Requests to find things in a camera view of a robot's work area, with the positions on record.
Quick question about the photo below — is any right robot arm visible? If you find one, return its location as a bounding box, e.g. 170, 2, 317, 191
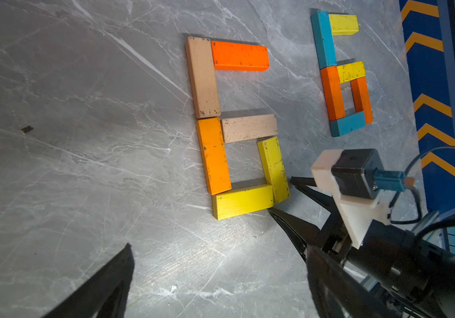
269, 178, 455, 317

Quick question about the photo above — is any long orange block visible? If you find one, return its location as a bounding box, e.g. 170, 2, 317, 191
211, 41, 269, 72

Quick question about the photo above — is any yellow block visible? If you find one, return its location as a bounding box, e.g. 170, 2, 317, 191
328, 13, 359, 36
212, 184, 274, 221
257, 136, 291, 204
337, 61, 366, 83

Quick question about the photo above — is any orange block bottom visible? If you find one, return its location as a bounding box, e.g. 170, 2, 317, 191
350, 77, 373, 125

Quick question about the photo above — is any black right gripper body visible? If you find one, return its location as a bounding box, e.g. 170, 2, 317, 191
314, 207, 352, 268

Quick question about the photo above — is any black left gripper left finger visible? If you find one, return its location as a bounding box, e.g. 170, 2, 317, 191
45, 244, 135, 317

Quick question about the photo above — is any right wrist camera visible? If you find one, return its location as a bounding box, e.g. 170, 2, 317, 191
311, 148, 420, 249

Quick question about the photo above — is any beige wooden block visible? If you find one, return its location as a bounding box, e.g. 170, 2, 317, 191
221, 114, 278, 143
186, 37, 221, 119

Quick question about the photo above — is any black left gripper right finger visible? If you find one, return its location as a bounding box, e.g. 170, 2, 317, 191
306, 245, 395, 317

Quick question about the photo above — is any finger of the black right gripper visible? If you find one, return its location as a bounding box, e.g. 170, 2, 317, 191
268, 207, 320, 262
290, 177, 336, 212

